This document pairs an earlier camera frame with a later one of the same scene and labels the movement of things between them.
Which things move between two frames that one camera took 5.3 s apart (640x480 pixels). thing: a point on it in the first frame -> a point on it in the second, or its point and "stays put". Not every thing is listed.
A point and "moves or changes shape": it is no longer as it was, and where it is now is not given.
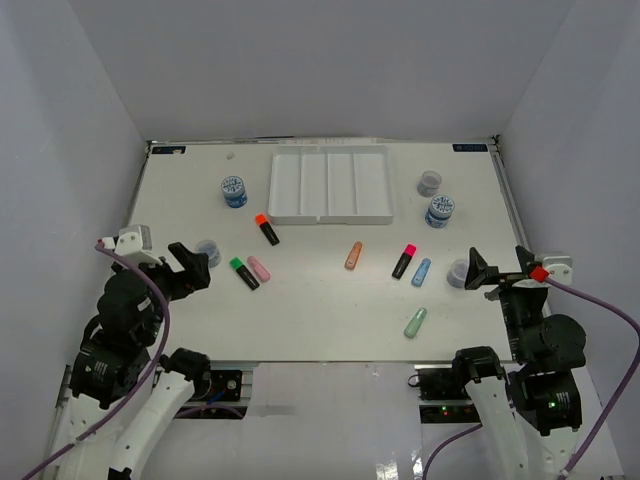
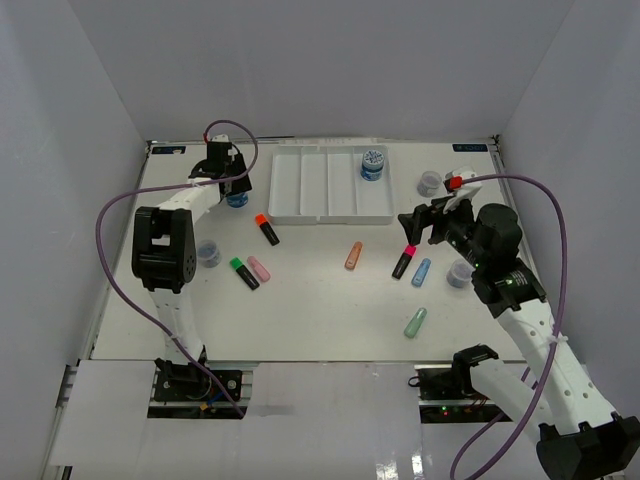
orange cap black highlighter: [265, 225] stays put
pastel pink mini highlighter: [258, 269] stays put
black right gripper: [480, 272] -> [433, 215]
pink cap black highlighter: [404, 261] stays put
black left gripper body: [176, 283] -> [238, 166]
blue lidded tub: [232, 187] stays put
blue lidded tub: [439, 212] moves or changes shape
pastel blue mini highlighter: [421, 272] stays put
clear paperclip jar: [212, 250] stays put
